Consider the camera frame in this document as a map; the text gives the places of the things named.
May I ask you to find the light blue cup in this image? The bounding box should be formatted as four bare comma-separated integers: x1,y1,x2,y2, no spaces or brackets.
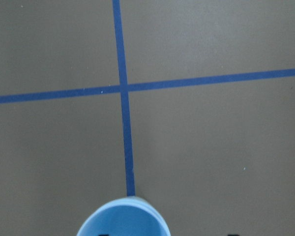
77,196,171,236

